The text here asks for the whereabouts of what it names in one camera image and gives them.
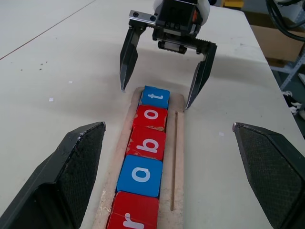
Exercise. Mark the brown cardboard box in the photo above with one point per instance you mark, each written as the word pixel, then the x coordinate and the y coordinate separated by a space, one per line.
pixel 281 46

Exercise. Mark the red letter o block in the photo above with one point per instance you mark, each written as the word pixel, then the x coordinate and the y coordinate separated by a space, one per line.
pixel 143 117

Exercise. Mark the red letter b block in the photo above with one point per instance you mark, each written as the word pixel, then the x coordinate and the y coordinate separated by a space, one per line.
pixel 140 138

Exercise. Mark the blue letter a block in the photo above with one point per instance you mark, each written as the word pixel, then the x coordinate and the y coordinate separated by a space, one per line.
pixel 133 183

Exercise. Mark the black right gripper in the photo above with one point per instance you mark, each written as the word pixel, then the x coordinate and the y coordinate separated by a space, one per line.
pixel 176 16

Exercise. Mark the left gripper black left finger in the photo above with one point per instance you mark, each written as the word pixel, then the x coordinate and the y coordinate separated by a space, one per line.
pixel 47 186

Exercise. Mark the red letter r block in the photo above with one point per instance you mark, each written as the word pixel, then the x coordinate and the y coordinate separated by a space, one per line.
pixel 133 205

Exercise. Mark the small white paper scrap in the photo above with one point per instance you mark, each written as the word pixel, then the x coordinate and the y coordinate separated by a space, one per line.
pixel 50 99

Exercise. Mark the black and white shoes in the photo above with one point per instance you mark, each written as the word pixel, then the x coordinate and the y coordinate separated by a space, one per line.
pixel 291 105

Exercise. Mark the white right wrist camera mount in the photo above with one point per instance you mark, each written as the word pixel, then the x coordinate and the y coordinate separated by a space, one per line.
pixel 204 9

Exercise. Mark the long wooden letter tray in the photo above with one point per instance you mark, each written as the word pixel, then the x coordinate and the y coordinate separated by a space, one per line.
pixel 179 148

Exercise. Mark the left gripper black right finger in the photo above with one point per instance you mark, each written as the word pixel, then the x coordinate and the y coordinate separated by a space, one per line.
pixel 276 171

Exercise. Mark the yellow box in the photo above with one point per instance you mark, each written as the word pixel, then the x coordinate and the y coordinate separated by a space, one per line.
pixel 232 3

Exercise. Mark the grey metal shelf frame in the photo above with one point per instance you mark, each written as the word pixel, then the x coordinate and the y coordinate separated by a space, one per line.
pixel 291 71

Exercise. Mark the blue letter t block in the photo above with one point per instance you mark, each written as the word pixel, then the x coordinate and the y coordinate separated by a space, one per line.
pixel 152 102

